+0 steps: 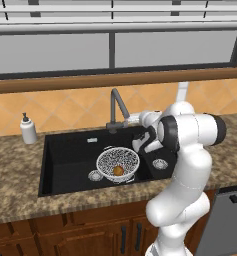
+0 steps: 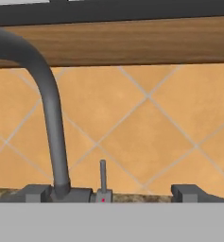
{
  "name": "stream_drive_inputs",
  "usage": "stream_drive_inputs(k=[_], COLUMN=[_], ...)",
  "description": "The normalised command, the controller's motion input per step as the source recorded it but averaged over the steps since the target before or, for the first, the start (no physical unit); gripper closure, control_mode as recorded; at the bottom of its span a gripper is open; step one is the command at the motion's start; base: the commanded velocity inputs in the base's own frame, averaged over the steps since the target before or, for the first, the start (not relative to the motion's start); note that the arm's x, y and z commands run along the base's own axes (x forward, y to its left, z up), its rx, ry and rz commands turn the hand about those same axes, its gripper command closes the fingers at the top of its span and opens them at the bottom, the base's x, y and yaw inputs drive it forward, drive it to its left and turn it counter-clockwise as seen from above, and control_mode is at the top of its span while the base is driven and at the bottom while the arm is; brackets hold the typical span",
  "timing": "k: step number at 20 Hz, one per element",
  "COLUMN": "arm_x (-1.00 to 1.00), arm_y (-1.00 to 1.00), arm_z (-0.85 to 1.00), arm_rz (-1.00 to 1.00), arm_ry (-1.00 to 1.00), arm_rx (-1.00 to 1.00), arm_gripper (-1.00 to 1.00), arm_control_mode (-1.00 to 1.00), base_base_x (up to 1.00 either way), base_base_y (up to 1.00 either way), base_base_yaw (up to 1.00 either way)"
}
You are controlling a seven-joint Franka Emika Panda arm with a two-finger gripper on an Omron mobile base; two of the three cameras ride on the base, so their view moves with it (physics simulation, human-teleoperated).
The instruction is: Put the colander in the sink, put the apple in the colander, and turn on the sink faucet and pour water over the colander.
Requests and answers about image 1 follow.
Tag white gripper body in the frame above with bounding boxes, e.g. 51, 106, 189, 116
124, 112, 142, 126

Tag dark grey sink faucet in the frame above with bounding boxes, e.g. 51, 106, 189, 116
105, 87, 132, 135

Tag white speckled colander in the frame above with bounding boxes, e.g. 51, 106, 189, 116
95, 146, 141, 184

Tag silver sink drain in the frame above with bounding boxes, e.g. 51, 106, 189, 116
151, 158, 169, 170
88, 169, 104, 182

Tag orange-brown apple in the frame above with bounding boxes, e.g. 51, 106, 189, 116
112, 165, 125, 177

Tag black kitchen sink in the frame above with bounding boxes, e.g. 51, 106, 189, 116
37, 124, 178, 198

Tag wood-framed window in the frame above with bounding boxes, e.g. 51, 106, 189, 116
0, 19, 237, 95

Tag white soap dispenser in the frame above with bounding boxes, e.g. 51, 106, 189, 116
19, 112, 39, 145

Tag white window blinds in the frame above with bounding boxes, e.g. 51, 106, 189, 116
0, 0, 237, 34

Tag brown wooden cupboard door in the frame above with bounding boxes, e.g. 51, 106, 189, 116
35, 219, 130, 256
0, 237, 38, 256
129, 215, 160, 256

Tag grey dishwasher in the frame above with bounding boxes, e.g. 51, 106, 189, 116
193, 185, 237, 256

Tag brown wooden drawer front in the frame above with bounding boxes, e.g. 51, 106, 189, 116
0, 214, 70, 242

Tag black cupboard handle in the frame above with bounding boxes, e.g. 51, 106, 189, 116
120, 225, 127, 255
135, 222, 143, 252

